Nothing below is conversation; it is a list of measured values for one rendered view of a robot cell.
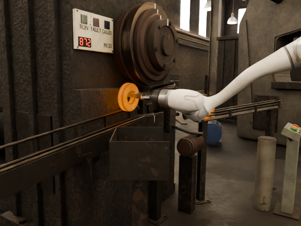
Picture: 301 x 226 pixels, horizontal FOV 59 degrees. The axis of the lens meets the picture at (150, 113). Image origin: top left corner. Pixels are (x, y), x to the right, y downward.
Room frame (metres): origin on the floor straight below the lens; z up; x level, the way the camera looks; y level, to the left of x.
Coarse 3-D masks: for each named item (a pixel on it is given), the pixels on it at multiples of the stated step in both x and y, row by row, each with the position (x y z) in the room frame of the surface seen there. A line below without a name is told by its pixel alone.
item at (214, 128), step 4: (212, 120) 3.63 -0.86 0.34; (216, 120) 3.74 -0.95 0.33; (208, 124) 3.46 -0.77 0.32; (212, 124) 3.45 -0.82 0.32; (216, 124) 3.48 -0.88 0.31; (220, 124) 3.76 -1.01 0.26; (208, 128) 3.44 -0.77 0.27; (212, 128) 3.43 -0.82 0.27; (216, 128) 3.42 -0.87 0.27; (220, 128) 3.48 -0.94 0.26; (208, 132) 3.44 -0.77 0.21; (212, 132) 3.43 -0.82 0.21; (216, 132) 3.42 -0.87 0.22; (220, 132) 3.43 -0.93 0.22; (208, 136) 3.44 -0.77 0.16; (212, 136) 3.43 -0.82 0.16; (216, 136) 3.42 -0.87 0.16; (220, 136) 3.43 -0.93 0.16; (208, 140) 3.44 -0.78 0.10; (212, 140) 3.43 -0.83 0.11; (216, 140) 3.42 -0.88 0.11; (220, 140) 3.70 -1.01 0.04; (208, 144) 3.57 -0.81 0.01; (212, 144) 3.56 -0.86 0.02; (216, 144) 3.55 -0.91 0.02; (220, 144) 3.53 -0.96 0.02
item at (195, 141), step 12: (180, 144) 1.72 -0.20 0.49; (192, 144) 1.69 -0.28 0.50; (180, 156) 1.76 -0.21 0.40; (192, 156) 1.73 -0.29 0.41; (180, 168) 1.75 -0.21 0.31; (192, 168) 1.71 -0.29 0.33; (180, 180) 1.75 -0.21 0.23; (192, 180) 1.72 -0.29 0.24; (180, 192) 1.75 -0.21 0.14; (192, 192) 1.72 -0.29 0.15; (180, 204) 1.75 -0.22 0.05; (192, 204) 1.73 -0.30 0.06
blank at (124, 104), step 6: (126, 84) 1.39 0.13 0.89; (132, 84) 1.42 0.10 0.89; (120, 90) 1.37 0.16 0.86; (126, 90) 1.38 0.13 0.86; (132, 90) 1.42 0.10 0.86; (120, 96) 1.36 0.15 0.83; (126, 96) 1.38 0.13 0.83; (120, 102) 1.37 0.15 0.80; (126, 102) 1.39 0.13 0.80; (132, 102) 1.43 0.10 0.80; (120, 108) 1.40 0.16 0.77; (126, 108) 1.39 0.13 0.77; (132, 108) 1.43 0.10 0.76
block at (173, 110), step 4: (160, 108) 1.78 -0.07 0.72; (164, 108) 1.76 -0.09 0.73; (168, 108) 1.75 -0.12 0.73; (164, 112) 1.76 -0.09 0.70; (168, 112) 1.75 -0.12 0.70; (172, 112) 1.77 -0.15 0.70; (164, 116) 1.76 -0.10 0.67; (168, 116) 1.75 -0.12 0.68; (172, 116) 1.77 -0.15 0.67; (164, 120) 1.76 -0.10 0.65; (168, 120) 1.75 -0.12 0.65; (172, 120) 1.77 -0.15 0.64; (164, 124) 1.76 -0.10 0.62; (168, 124) 1.75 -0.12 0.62; (172, 124) 1.77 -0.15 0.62; (164, 128) 1.76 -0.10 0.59; (168, 128) 1.75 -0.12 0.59; (172, 128) 1.77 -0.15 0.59; (168, 132) 1.75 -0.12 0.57
